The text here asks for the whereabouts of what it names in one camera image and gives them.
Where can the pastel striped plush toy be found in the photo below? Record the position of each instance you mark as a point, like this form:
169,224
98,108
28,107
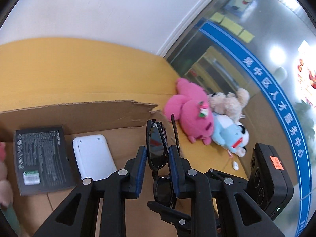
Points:
5,177

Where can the red and white poster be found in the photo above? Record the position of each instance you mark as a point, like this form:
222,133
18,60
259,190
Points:
308,74

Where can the black printed product box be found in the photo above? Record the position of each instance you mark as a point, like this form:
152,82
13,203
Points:
42,160

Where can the beige plush bear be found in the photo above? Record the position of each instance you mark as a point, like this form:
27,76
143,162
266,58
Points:
227,106

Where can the brown cardboard box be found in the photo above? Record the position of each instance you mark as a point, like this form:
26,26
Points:
61,113

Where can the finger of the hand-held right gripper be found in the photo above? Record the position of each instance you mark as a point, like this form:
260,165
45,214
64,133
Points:
167,214
214,174

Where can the cartoon picture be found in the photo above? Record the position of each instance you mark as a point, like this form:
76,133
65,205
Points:
243,1

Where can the pink plush toy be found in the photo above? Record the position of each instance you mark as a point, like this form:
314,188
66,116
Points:
190,113

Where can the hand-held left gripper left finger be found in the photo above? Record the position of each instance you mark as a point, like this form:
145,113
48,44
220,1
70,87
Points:
140,167

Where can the glass partition with blue stripe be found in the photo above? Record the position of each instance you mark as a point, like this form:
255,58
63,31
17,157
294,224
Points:
246,42

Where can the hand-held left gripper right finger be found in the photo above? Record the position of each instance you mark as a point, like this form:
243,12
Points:
174,167

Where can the small white tag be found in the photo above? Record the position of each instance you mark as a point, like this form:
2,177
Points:
235,165

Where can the black sunglasses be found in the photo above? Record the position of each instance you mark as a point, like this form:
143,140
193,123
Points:
156,150

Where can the white plastic device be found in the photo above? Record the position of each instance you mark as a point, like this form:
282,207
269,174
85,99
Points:
93,155

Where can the yellow sticky note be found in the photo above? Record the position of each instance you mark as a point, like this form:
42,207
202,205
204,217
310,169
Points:
246,35
230,26
217,17

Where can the light blue plush dog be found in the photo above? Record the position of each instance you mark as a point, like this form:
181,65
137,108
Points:
227,130

